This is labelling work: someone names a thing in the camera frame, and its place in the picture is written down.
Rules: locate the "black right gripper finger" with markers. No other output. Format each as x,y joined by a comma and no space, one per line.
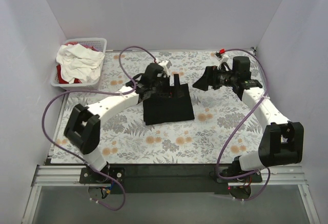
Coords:
202,84
208,74

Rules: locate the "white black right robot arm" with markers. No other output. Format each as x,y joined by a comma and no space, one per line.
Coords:
282,140

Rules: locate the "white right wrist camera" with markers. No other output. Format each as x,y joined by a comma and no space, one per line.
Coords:
221,57

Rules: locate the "red t-shirt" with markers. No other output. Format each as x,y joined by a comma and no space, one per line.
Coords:
64,76

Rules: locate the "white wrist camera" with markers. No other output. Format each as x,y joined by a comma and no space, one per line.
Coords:
166,64
221,57

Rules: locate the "white plastic laundry basket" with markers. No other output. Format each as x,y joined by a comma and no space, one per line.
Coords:
79,63

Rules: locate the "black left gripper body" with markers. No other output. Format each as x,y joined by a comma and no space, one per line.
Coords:
167,86

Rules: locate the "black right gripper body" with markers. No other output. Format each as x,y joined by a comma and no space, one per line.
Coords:
211,77

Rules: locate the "black t-shirt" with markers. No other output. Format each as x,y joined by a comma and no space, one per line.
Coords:
158,110

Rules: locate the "aluminium frame rail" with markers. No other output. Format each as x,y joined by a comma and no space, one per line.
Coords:
69,175

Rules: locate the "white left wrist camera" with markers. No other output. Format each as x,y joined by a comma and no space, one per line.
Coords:
166,64

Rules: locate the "white t-shirt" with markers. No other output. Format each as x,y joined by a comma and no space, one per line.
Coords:
79,62

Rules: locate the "floral patterned table mat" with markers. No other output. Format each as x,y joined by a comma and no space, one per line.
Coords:
220,131

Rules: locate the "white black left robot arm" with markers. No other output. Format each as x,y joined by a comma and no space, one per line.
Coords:
83,126

